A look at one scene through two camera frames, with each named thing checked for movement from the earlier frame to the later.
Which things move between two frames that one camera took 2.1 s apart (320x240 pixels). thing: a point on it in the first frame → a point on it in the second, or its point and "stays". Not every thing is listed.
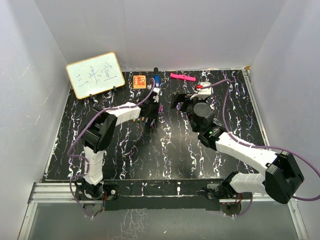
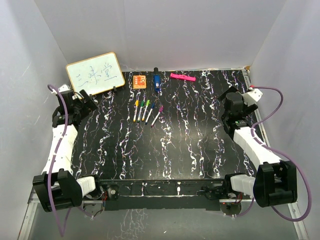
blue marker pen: [157, 78] stays
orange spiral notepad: [139, 82] stays
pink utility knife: [191, 78] stays
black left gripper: [154, 115] → [87, 100]
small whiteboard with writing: [95, 75] stays
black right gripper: [185, 98] → [249, 109]
